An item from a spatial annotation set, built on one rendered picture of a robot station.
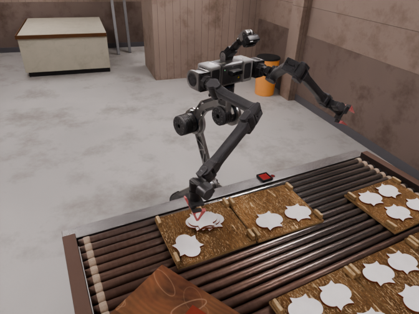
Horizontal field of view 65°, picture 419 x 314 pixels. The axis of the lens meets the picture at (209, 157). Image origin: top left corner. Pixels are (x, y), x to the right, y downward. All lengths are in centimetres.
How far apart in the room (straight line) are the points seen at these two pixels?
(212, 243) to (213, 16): 561
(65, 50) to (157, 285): 630
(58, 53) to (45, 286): 523
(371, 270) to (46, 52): 667
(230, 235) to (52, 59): 615
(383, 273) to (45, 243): 255
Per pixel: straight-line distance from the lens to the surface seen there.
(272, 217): 182
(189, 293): 134
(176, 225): 175
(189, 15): 668
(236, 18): 702
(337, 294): 157
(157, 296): 134
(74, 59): 733
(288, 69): 203
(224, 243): 166
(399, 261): 183
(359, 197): 214
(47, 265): 302
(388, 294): 168
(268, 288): 155
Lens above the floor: 212
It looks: 31 degrees down
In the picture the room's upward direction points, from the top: 2 degrees clockwise
